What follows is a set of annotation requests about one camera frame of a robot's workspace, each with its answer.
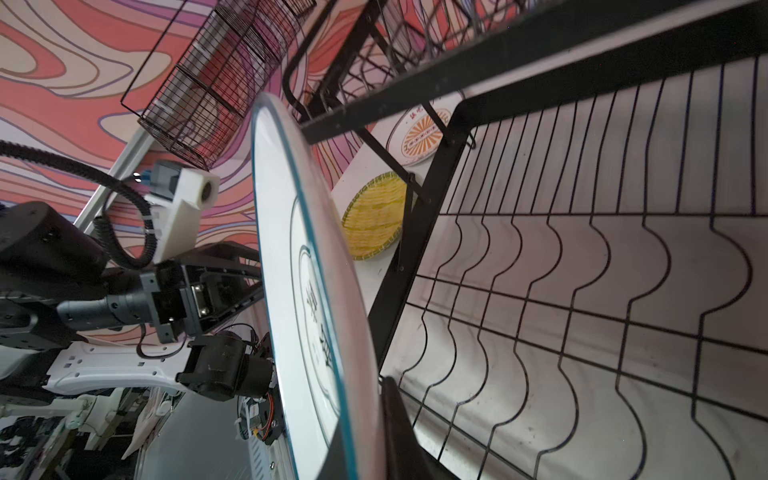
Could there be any yellow green woven bamboo tray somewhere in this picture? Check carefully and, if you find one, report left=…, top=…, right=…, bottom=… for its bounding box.
left=342, top=172, right=407, bottom=261

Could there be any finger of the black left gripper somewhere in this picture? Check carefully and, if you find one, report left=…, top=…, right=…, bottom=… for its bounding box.
left=173, top=241, right=262, bottom=282
left=200, top=282, right=264, bottom=334

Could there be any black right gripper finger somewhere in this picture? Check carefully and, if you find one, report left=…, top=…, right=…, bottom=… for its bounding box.
left=381, top=377, right=458, bottom=480

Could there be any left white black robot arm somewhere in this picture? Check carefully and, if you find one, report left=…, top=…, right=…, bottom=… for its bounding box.
left=1, top=141, right=276, bottom=406

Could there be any black metal dish rack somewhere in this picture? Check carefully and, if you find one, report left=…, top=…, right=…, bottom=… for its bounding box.
left=292, top=1, right=767, bottom=479

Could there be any white plate with clover emblem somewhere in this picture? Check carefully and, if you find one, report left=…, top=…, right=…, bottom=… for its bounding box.
left=251, top=93, right=387, bottom=479

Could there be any black wire basket left wall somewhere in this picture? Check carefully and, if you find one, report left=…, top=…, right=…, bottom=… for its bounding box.
left=120, top=1, right=317, bottom=170

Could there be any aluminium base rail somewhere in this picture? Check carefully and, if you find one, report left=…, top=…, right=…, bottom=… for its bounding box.
left=236, top=392, right=286, bottom=480

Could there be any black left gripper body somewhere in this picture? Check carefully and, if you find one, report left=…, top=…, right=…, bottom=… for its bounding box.
left=56, top=268, right=187, bottom=344

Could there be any small orange sunburst plate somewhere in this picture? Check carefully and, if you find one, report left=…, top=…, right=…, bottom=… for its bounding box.
left=386, top=106, right=443, bottom=167

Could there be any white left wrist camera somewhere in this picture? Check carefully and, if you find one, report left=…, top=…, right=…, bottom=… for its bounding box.
left=140, top=160, right=220, bottom=263

